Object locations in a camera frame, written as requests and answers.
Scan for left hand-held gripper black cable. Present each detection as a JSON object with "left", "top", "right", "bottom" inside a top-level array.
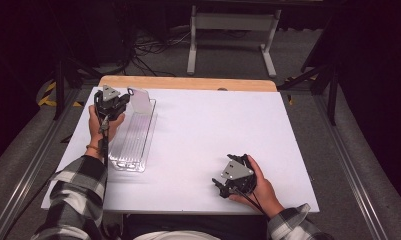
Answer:
[{"left": 99, "top": 114, "right": 111, "bottom": 169}]

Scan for hand-held gripper black cable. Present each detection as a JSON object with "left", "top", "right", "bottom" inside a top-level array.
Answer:
[
  {"left": 233, "top": 187, "right": 268, "bottom": 216},
  {"left": 99, "top": 114, "right": 111, "bottom": 169}
]

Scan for person's right hand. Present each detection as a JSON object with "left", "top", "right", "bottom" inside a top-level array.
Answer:
[{"left": 229, "top": 154, "right": 286, "bottom": 220}]

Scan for right hand-held gripper black cable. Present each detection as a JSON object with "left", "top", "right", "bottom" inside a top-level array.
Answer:
[{"left": 233, "top": 187, "right": 268, "bottom": 216}]

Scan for aluminium floor rail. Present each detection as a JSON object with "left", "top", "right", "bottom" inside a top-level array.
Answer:
[
  {"left": 0, "top": 87, "right": 86, "bottom": 240},
  {"left": 311, "top": 94, "right": 401, "bottom": 240}
]

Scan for black floor cables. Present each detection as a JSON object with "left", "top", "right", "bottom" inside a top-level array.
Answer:
[{"left": 129, "top": 28, "right": 193, "bottom": 78}]

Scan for yellow black floor tape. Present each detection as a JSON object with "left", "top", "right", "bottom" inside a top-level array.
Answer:
[{"left": 37, "top": 81, "right": 85, "bottom": 109}]

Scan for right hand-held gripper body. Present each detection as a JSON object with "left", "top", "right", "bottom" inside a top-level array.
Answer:
[{"left": 220, "top": 153, "right": 257, "bottom": 195}]

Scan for white table board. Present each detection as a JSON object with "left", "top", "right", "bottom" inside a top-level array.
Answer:
[{"left": 41, "top": 86, "right": 320, "bottom": 215}]

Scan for person's black trousers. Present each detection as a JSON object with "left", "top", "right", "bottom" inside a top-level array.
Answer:
[{"left": 121, "top": 213, "right": 271, "bottom": 240}]

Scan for clear plastic packaging tray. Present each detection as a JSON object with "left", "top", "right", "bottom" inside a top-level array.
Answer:
[{"left": 107, "top": 97, "right": 159, "bottom": 174}]

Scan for iridescent white phone case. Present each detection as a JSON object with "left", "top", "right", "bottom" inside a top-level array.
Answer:
[{"left": 126, "top": 86, "right": 155, "bottom": 117}]

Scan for black tripod stand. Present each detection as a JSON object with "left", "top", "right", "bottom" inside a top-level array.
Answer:
[{"left": 52, "top": 54, "right": 104, "bottom": 122}]

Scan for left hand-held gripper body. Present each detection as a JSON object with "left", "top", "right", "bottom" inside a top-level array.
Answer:
[{"left": 94, "top": 84, "right": 125, "bottom": 122}]

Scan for person's white shirt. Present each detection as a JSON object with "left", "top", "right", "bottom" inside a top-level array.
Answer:
[{"left": 131, "top": 229, "right": 222, "bottom": 240}]

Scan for black metal stand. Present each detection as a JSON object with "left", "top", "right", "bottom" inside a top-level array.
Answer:
[{"left": 277, "top": 18, "right": 344, "bottom": 127}]

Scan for person's left hand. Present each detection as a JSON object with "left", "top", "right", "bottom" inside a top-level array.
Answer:
[{"left": 85, "top": 104, "right": 126, "bottom": 160}]

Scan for wooden table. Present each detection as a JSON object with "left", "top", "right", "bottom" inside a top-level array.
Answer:
[{"left": 97, "top": 75, "right": 278, "bottom": 93}]

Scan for grey metal stand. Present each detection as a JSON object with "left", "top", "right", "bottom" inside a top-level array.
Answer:
[{"left": 186, "top": 4, "right": 283, "bottom": 79}]

